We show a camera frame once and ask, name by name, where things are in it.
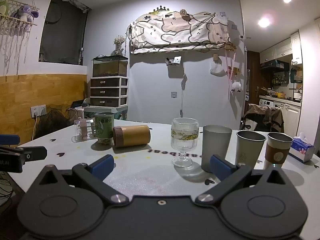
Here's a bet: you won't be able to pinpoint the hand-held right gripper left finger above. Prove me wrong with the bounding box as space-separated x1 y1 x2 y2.
32 154 129 204

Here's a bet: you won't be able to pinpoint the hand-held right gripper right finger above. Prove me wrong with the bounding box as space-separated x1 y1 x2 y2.
195 154 293 204

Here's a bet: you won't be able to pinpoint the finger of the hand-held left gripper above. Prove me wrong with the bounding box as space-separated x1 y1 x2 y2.
0 134 21 145
0 146 48 165

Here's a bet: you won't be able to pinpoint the brown cylindrical cup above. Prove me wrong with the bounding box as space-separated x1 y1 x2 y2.
112 124 151 148

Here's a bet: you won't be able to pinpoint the grey frosted cup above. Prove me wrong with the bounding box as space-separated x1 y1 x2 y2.
201 125 233 173

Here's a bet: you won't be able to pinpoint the pale metal cup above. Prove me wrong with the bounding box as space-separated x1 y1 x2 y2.
234 130 267 170

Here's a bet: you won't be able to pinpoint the clear glass cup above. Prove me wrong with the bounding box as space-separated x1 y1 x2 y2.
72 119 97 143

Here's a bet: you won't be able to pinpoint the metal cup with brown sleeve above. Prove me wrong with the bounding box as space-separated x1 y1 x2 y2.
263 132 294 170

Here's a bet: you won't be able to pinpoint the dark bag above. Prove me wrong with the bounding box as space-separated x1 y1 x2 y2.
34 108 72 140

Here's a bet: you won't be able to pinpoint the green printed can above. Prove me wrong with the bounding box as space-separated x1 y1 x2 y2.
94 112 115 144

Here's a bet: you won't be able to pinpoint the ribbed stemmed glass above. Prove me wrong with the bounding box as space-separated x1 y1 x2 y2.
171 118 200 168

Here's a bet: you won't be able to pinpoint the teal side table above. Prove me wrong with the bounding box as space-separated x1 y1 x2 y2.
83 105 128 121

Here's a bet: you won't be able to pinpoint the chair with draped clothes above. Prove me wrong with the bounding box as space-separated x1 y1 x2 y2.
242 103 285 133

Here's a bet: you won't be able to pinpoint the white plastic drawer unit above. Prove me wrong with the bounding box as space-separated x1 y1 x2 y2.
90 77 129 108

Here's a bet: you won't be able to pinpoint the white washing machine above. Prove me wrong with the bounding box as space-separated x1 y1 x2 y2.
258 98 275 108

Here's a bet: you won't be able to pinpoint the blue tissue box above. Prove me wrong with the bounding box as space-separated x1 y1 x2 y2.
288 132 315 163

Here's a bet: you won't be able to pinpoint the dark wooden door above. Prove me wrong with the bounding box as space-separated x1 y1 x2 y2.
246 50 261 105

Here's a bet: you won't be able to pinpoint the white hanging bag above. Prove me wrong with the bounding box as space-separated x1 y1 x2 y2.
210 62 224 76

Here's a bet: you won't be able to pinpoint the glass fish tank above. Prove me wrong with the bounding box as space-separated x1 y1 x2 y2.
92 55 129 78

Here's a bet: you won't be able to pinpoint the macrame hanging rack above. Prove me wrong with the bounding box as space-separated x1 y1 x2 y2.
0 0 38 72

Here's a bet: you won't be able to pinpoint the dark window curtain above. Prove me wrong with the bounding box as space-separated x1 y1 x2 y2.
38 0 90 66

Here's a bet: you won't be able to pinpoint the vase with dried flowers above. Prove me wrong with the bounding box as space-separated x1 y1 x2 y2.
113 35 126 56

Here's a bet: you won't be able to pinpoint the purple plush toy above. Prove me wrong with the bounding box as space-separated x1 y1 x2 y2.
11 4 40 23

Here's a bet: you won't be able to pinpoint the green plush toy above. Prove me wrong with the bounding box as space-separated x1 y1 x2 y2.
0 0 10 16

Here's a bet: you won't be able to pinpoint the printed blanket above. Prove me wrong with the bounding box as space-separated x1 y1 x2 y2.
129 11 232 55

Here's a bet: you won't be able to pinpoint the gold crown decoration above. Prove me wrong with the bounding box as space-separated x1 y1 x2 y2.
153 6 171 16

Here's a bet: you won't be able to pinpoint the white power cable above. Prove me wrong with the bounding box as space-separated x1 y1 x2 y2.
32 116 41 141

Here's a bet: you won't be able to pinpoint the white wall socket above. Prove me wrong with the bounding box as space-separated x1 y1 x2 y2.
30 104 47 118

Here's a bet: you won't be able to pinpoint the hanging charger cable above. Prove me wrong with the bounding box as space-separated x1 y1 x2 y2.
180 73 188 117

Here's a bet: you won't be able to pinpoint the small wall shelf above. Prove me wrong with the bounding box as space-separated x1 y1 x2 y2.
165 56 182 67

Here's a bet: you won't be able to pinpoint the white kitchen wall cabinets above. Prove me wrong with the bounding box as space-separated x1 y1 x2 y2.
259 31 302 65

